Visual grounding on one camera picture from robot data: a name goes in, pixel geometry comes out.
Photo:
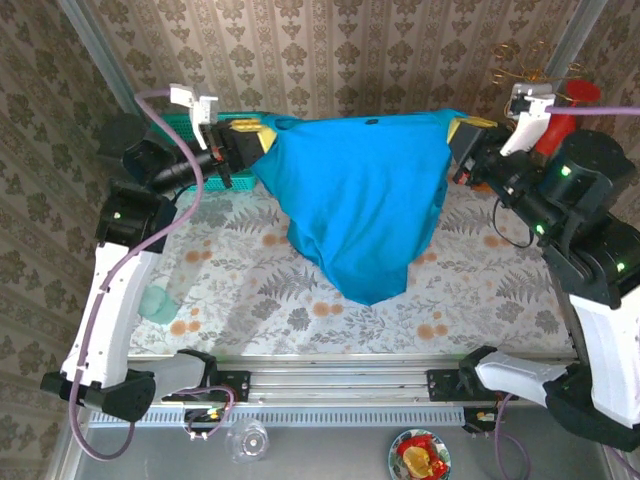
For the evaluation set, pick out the blue t-shirt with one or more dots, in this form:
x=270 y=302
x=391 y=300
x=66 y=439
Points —
x=360 y=200

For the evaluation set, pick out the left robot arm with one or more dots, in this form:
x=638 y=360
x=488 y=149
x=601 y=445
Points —
x=115 y=310

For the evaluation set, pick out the teal plastic basket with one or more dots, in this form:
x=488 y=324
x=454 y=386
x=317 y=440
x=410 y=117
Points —
x=240 y=182

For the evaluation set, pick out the red wine glass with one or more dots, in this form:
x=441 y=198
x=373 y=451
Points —
x=555 y=135

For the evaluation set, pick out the pale green drinking glass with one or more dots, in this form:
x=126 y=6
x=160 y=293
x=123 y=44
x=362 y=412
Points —
x=157 y=305

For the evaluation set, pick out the floral tablecloth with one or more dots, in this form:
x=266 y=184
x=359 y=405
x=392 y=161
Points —
x=300 y=330

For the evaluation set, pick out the clear drinking glass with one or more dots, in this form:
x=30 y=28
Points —
x=247 y=442

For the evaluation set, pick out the plate with food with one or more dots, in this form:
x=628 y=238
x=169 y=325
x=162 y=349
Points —
x=420 y=457

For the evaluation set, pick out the aluminium corner post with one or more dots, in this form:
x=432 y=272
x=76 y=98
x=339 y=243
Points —
x=575 y=40
x=106 y=65

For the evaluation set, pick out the aluminium rail frame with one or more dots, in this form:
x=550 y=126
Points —
x=325 y=385

